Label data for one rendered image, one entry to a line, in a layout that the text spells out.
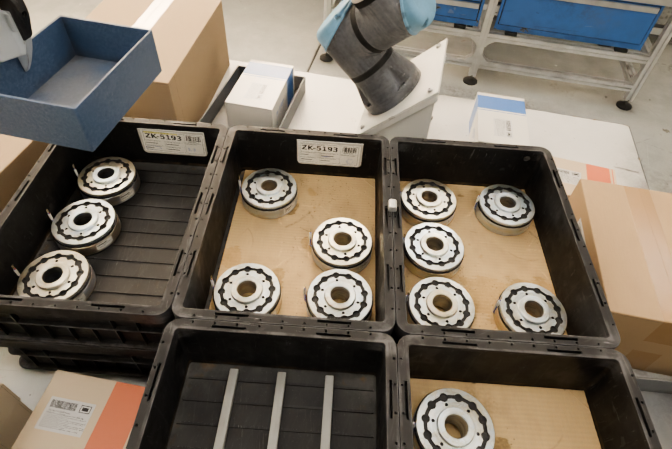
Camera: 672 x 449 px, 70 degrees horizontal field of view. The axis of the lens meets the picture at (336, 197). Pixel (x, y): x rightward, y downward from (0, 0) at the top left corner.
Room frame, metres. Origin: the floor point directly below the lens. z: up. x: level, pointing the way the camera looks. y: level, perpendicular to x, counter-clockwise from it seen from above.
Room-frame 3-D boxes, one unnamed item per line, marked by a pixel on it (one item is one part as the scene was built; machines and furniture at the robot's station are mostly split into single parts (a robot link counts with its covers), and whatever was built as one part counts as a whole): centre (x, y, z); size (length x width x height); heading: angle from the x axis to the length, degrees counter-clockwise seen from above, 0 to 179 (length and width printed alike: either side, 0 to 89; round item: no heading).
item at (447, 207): (0.61, -0.17, 0.86); 0.10 x 0.10 x 0.01
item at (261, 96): (1.04, 0.21, 0.75); 0.20 x 0.12 x 0.09; 171
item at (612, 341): (0.50, -0.24, 0.92); 0.40 x 0.30 x 0.02; 0
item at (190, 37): (1.07, 0.51, 0.80); 0.40 x 0.30 x 0.20; 176
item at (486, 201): (0.61, -0.32, 0.86); 0.10 x 0.10 x 0.01
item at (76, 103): (0.56, 0.38, 1.11); 0.20 x 0.15 x 0.07; 171
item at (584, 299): (0.50, -0.24, 0.87); 0.40 x 0.30 x 0.11; 0
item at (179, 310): (0.50, 0.06, 0.92); 0.40 x 0.30 x 0.02; 0
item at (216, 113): (1.03, 0.23, 0.73); 0.27 x 0.20 x 0.05; 170
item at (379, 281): (0.50, 0.06, 0.87); 0.40 x 0.30 x 0.11; 0
